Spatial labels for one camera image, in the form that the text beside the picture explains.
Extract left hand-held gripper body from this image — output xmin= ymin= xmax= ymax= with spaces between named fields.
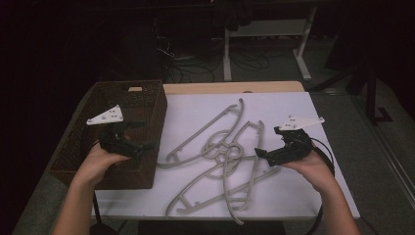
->
xmin=86 ymin=104 xmax=145 ymax=162

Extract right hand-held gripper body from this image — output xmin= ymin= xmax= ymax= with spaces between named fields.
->
xmin=267 ymin=115 xmax=326 ymax=167

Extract brown woven basket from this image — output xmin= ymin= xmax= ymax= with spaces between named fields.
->
xmin=48 ymin=79 xmax=168 ymax=191

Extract person's right hand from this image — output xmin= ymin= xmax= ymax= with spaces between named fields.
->
xmin=282 ymin=151 xmax=336 ymax=194

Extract person's left hand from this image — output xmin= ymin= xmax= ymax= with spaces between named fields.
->
xmin=72 ymin=143 xmax=130 ymax=191

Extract white table board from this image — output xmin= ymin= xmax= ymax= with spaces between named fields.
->
xmin=92 ymin=91 xmax=361 ymax=220

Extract black metal stand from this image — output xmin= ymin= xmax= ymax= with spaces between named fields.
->
xmin=308 ymin=62 xmax=394 ymax=127

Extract dark hanging cloth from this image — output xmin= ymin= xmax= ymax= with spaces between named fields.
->
xmin=213 ymin=1 xmax=255 ymax=32

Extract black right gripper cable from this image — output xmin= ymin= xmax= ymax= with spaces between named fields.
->
xmin=304 ymin=136 xmax=337 ymax=235

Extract tangle of floor cables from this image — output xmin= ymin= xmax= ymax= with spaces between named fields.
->
xmin=155 ymin=32 xmax=295 ymax=83

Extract white desk frame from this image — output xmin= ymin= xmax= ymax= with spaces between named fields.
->
xmin=222 ymin=6 xmax=319 ymax=82

